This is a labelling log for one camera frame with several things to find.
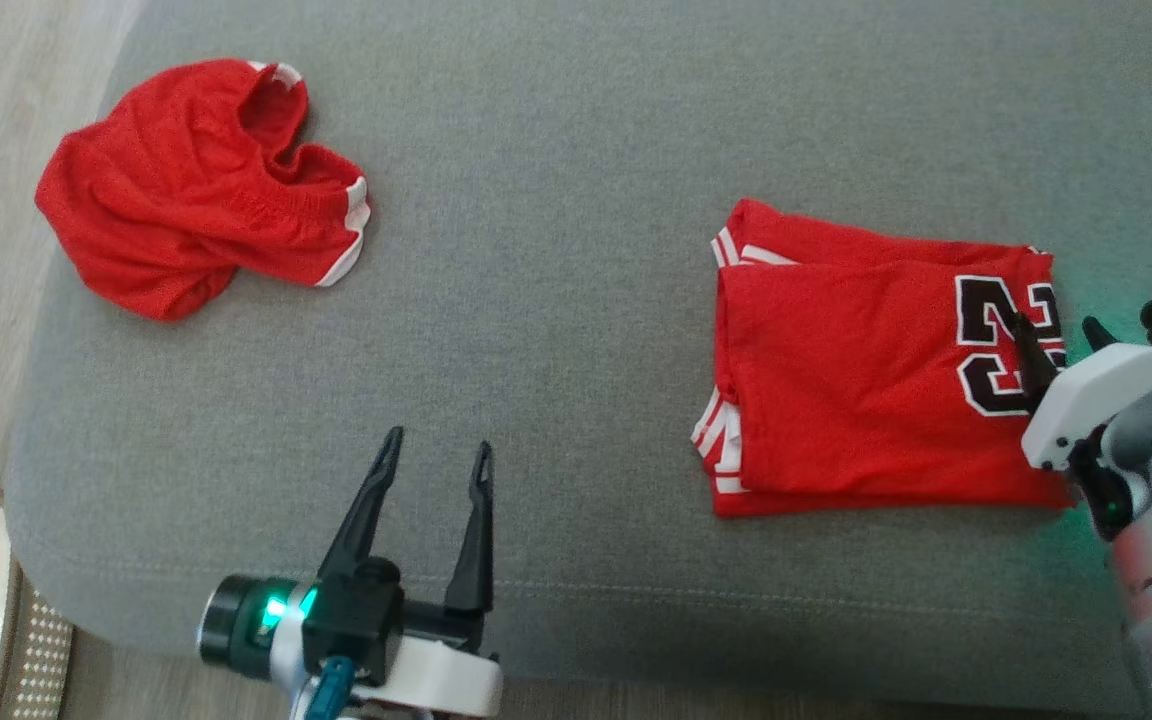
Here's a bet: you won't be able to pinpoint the right gripper white wedge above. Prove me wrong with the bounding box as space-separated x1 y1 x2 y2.
1011 315 1152 472

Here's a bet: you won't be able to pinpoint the left gripper white wedge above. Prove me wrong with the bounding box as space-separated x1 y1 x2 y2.
317 426 505 720

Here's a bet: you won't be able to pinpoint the red jersey with white sleeves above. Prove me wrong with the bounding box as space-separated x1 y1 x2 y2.
690 197 1079 519

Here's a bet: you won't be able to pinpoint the red basketball shorts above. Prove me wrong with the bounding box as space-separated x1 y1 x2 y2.
34 57 373 323

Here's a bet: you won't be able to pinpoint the grey fabric sofa seat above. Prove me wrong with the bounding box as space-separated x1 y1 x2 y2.
4 0 1152 716

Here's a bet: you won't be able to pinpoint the left arm cable teal plug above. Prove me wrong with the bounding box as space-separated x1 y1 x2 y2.
308 655 357 720

